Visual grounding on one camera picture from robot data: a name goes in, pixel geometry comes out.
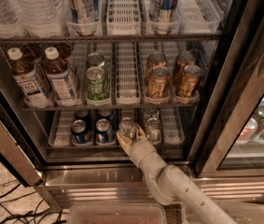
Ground tea bottle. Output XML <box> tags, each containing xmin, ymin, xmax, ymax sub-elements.
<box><xmin>45</xmin><ymin>47</ymin><xmax>78</xmax><ymax>102</ymax></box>
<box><xmin>21</xmin><ymin>44</ymin><xmax>43</xmax><ymax>64</ymax></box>
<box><xmin>7</xmin><ymin>48</ymin><xmax>50</xmax><ymax>108</ymax></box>
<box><xmin>55</xmin><ymin>43</ymin><xmax>73</xmax><ymax>63</ymax></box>

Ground tea bottle rear right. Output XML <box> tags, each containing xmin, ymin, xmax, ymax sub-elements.
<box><xmin>55</xmin><ymin>43</ymin><xmax>73</xmax><ymax>63</ymax></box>

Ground tall silver blue can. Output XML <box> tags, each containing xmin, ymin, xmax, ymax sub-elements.
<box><xmin>67</xmin><ymin>0</ymin><xmax>99</xmax><ymax>35</ymax></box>
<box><xmin>148</xmin><ymin>0</ymin><xmax>178</xmax><ymax>35</ymax></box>

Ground blue pepsi can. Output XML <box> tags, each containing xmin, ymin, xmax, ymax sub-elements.
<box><xmin>98</xmin><ymin>109</ymin><xmax>115</xmax><ymax>126</ymax></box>
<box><xmin>95</xmin><ymin>119</ymin><xmax>114</xmax><ymax>146</ymax></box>
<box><xmin>71</xmin><ymin>119</ymin><xmax>91</xmax><ymax>145</ymax></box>
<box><xmin>75</xmin><ymin>109</ymin><xmax>92</xmax><ymax>130</ymax></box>

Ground green can front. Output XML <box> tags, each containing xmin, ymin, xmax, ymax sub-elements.
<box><xmin>86</xmin><ymin>66</ymin><xmax>111</xmax><ymax>105</ymax></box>

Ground gold can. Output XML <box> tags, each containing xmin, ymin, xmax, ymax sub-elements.
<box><xmin>146</xmin><ymin>65</ymin><xmax>171</xmax><ymax>104</ymax></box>
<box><xmin>174</xmin><ymin>65</ymin><xmax>202</xmax><ymax>98</ymax></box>
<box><xmin>146</xmin><ymin>50</ymin><xmax>167</xmax><ymax>76</ymax></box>
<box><xmin>173</xmin><ymin>50</ymin><xmax>196</xmax><ymax>84</ymax></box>

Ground green silver 7up can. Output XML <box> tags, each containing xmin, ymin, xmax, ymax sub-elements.
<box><xmin>118</xmin><ymin>118</ymin><xmax>136</xmax><ymax>140</ymax></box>

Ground blue pepsi can front left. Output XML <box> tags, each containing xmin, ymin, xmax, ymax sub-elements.
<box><xmin>71</xmin><ymin>119</ymin><xmax>91</xmax><ymax>145</ymax></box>

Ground gold can front right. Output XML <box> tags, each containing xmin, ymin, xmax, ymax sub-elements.
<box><xmin>174</xmin><ymin>65</ymin><xmax>202</xmax><ymax>98</ymax></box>

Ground water bottle right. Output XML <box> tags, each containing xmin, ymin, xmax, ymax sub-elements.
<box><xmin>19</xmin><ymin>0</ymin><xmax>63</xmax><ymax>38</ymax></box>

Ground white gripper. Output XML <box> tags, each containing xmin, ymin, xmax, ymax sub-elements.
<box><xmin>116</xmin><ymin>124</ymin><xmax>167</xmax><ymax>172</ymax></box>

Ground silver can front right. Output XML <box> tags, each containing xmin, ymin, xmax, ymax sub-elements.
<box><xmin>145</xmin><ymin>118</ymin><xmax>161</xmax><ymax>145</ymax></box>

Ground gold can rear left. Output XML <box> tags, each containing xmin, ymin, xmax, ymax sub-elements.
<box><xmin>146</xmin><ymin>50</ymin><xmax>167</xmax><ymax>76</ymax></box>

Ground tall silver blue can left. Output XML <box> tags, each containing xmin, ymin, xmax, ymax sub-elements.
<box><xmin>67</xmin><ymin>0</ymin><xmax>99</xmax><ymax>35</ymax></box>

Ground silver can rear right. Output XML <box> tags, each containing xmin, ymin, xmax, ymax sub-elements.
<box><xmin>144</xmin><ymin>107</ymin><xmax>159</xmax><ymax>122</ymax></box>

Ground gold can front left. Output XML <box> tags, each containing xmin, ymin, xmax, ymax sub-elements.
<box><xmin>146</xmin><ymin>65</ymin><xmax>171</xmax><ymax>104</ymax></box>

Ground clear plastic bin left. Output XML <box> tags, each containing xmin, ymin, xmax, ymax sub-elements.
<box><xmin>66</xmin><ymin>202</ymin><xmax>167</xmax><ymax>224</ymax></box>

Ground tea bottle front left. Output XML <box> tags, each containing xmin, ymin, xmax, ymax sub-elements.
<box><xmin>7</xmin><ymin>48</ymin><xmax>50</xmax><ymax>108</ymax></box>

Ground gold can rear right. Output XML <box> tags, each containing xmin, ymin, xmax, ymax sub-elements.
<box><xmin>173</xmin><ymin>50</ymin><xmax>196</xmax><ymax>84</ymax></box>

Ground open fridge door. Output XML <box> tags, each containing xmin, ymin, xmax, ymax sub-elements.
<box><xmin>0</xmin><ymin>75</ymin><xmax>62</xmax><ymax>211</ymax></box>

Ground clear plastic bin right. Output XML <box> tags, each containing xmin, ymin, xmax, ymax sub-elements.
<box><xmin>181</xmin><ymin>200</ymin><xmax>264</xmax><ymax>224</ymax></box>

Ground blue pepsi can front right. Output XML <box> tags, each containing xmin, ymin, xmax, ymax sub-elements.
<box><xmin>95</xmin><ymin>119</ymin><xmax>114</xmax><ymax>146</ymax></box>

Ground green can rear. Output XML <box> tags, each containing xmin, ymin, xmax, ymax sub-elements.
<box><xmin>86</xmin><ymin>52</ymin><xmax>105</xmax><ymax>69</ymax></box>

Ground blue pepsi can rear right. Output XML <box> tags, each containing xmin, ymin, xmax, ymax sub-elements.
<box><xmin>98</xmin><ymin>109</ymin><xmax>115</xmax><ymax>126</ymax></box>

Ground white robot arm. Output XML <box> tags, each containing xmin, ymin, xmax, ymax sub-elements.
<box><xmin>116</xmin><ymin>125</ymin><xmax>237</xmax><ymax>224</ymax></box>

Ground tall silver blue can right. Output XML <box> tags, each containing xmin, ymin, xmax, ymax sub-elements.
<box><xmin>148</xmin><ymin>0</ymin><xmax>178</xmax><ymax>35</ymax></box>

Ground stainless steel fridge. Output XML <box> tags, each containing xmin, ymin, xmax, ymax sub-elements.
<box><xmin>0</xmin><ymin>0</ymin><xmax>264</xmax><ymax>209</ymax></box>

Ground red can behind glass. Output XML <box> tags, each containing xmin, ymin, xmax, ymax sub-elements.
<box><xmin>236</xmin><ymin>118</ymin><xmax>257</xmax><ymax>144</ymax></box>

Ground tea bottle front right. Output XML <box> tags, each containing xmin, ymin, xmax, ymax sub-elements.
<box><xmin>45</xmin><ymin>47</ymin><xmax>78</xmax><ymax>102</ymax></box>

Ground black floor cables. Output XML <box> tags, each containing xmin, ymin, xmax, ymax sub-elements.
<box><xmin>0</xmin><ymin>159</ymin><xmax>68</xmax><ymax>224</ymax></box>

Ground tea bottle rear left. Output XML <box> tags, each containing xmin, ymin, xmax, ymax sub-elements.
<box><xmin>21</xmin><ymin>44</ymin><xmax>43</xmax><ymax>64</ymax></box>

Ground blue pepsi can rear left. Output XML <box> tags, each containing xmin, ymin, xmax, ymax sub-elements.
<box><xmin>75</xmin><ymin>109</ymin><xmax>92</xmax><ymax>130</ymax></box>

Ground clear plastic bin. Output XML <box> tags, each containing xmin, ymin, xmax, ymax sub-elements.
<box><xmin>66</xmin><ymin>202</ymin><xmax>167</xmax><ymax>224</ymax></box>
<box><xmin>181</xmin><ymin>200</ymin><xmax>264</xmax><ymax>224</ymax></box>

